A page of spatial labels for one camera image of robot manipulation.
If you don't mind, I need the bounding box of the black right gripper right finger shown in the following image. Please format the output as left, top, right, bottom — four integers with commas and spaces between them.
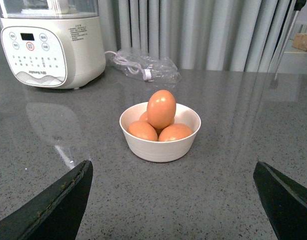
253, 161, 307, 240

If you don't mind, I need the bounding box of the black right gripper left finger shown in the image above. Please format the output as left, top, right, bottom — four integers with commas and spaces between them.
0, 160, 93, 240

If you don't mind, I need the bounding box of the brown egg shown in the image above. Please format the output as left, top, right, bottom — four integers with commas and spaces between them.
146, 89, 176, 129

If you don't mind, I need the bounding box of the brown egg bowl left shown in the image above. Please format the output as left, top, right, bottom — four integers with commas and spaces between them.
127, 120, 158, 142

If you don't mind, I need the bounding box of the brown egg bowl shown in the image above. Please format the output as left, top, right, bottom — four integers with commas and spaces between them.
127, 120, 158, 142
158, 123, 193, 142
139, 111, 149, 123

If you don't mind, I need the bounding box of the brown egg bowl back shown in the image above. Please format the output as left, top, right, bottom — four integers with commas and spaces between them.
139, 111, 149, 123

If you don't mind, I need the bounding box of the brown egg bowl right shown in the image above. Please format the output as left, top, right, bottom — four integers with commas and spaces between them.
158, 123, 193, 142

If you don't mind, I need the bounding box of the cardboard box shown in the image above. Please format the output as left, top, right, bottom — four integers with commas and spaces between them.
292, 33, 307, 52

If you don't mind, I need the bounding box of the white bowl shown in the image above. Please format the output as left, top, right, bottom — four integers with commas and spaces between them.
119, 102, 201, 163

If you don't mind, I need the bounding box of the white soymilk maker appliance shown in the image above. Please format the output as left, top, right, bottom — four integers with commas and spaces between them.
0, 0, 106, 89

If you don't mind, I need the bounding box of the clear plastic bag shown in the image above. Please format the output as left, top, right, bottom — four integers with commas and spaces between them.
105, 47, 181, 84

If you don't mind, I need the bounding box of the grey curtain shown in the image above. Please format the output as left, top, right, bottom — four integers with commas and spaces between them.
98, 0, 296, 73

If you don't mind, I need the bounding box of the white power cable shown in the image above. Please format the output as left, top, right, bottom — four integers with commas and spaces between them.
104, 50, 153, 82

